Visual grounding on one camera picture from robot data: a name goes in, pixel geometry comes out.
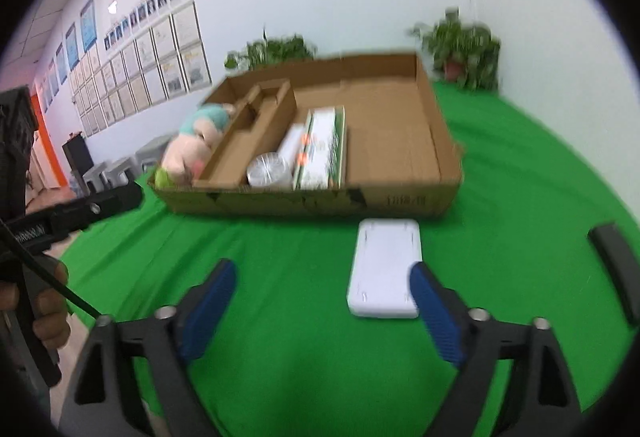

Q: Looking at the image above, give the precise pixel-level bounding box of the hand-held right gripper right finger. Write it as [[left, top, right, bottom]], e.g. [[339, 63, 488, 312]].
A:
[[409, 261, 583, 437]]

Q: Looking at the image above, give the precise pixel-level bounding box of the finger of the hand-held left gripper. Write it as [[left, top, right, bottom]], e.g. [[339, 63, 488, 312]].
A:
[[47, 182, 146, 239]]

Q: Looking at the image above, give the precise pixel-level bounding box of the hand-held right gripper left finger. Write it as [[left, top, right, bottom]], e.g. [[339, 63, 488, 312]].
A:
[[62, 258, 238, 437]]

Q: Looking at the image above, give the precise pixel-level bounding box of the white case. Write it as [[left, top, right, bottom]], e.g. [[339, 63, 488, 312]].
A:
[[346, 218, 423, 319]]

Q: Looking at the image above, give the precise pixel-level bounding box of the pink pig plush toy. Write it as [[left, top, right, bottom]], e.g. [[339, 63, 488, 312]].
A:
[[154, 103, 236, 190]]

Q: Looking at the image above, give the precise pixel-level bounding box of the small cardboard box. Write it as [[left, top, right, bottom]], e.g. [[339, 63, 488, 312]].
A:
[[192, 79, 298, 190]]

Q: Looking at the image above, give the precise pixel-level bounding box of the white handheld fan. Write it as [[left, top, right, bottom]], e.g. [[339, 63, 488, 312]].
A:
[[246, 124, 306, 190]]

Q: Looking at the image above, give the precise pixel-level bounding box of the large cardboard box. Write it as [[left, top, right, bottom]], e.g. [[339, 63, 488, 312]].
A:
[[150, 52, 463, 219]]

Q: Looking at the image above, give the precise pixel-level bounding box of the green and white carton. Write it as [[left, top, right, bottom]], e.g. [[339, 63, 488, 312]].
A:
[[292, 106, 347, 191]]

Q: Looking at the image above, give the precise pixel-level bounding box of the person's left hand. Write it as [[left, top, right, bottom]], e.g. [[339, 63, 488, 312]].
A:
[[0, 262, 71, 360]]

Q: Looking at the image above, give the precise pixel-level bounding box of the grey plastic stool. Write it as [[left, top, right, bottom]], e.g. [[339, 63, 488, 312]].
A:
[[81, 162, 109, 194], [102, 157, 138, 191]]

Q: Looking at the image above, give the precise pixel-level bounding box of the black cabinet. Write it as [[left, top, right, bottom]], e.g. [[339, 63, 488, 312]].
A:
[[62, 134, 96, 178]]

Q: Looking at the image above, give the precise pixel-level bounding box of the large grey stool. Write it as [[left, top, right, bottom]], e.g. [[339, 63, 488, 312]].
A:
[[135, 134, 173, 174]]

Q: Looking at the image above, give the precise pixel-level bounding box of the green tablecloth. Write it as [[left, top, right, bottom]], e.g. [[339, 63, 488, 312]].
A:
[[60, 79, 640, 437]]

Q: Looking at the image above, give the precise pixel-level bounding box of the black flat bar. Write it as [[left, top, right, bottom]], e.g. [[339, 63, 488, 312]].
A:
[[587, 223, 640, 328]]

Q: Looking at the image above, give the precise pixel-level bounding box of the leafy potted plant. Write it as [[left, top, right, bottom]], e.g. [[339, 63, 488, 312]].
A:
[[224, 24, 317, 72]]

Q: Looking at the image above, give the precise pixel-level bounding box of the leafy plant in red pot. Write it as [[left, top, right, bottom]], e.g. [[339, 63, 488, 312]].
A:
[[407, 7, 502, 92]]

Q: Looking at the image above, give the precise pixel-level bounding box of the orange door frame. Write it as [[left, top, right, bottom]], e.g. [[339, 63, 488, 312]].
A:
[[30, 114, 68, 190]]

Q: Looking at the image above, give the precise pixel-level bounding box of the black cable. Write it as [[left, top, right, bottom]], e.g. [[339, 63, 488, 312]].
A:
[[0, 219, 105, 319]]

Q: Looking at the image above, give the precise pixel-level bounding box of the row of blue wall posters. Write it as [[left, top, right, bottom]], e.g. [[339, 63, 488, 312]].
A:
[[37, 0, 97, 112]]

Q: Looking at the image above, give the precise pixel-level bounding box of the wall of framed certificates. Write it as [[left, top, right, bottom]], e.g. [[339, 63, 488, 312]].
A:
[[70, 1, 213, 138]]

